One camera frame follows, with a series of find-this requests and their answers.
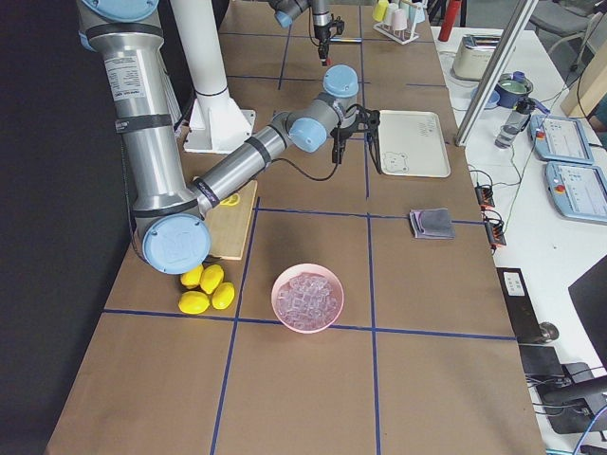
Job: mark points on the cream bear tray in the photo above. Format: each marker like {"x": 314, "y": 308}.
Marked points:
{"x": 411, "y": 144}

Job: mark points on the cream toaster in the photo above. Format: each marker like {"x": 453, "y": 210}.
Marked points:
{"x": 473, "y": 55}

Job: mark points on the wooden cutting board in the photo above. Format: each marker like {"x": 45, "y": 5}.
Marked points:
{"x": 228, "y": 226}

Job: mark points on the teach pendant upper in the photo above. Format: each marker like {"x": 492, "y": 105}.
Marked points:
{"x": 559, "y": 139}

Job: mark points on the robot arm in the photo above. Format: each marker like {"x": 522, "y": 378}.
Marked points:
{"x": 287, "y": 11}
{"x": 169, "y": 211}

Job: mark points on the red bottle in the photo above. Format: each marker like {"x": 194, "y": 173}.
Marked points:
{"x": 453, "y": 8}

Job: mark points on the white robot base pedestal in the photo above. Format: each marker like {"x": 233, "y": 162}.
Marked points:
{"x": 217, "y": 124}

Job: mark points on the white cup rack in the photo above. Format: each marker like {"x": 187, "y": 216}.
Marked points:
{"x": 402, "y": 36}

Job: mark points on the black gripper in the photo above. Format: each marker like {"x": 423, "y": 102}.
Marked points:
{"x": 340, "y": 136}

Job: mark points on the steel muddler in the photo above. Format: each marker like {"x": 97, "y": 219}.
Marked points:
{"x": 346, "y": 40}

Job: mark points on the dark blue bowl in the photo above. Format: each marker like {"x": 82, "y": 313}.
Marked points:
{"x": 512, "y": 86}

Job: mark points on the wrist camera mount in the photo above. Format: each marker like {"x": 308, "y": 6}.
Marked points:
{"x": 336, "y": 26}
{"x": 368, "y": 122}

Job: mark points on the teach pendant lower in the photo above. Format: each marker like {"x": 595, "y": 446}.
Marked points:
{"x": 577, "y": 191}

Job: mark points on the pink bowl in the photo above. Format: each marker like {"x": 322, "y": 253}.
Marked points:
{"x": 307, "y": 298}

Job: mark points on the yellow cup on rack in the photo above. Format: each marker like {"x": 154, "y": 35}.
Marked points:
{"x": 380, "y": 10}

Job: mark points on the grey folded cloth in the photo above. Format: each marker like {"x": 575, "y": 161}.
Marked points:
{"x": 432, "y": 224}

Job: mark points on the clear water bottle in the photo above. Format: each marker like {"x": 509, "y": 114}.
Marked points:
{"x": 516, "y": 122}

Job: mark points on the aluminium frame post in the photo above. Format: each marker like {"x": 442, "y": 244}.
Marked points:
{"x": 495, "y": 68}

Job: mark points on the whole yellow lemon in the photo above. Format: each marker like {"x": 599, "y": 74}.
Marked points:
{"x": 194, "y": 302}

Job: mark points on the teach pendant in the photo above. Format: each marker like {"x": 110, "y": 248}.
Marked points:
{"x": 559, "y": 139}
{"x": 577, "y": 191}

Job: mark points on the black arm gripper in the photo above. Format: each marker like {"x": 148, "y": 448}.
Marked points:
{"x": 322, "y": 34}

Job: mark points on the pink cup on rack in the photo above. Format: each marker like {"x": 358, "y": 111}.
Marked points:
{"x": 399, "y": 20}

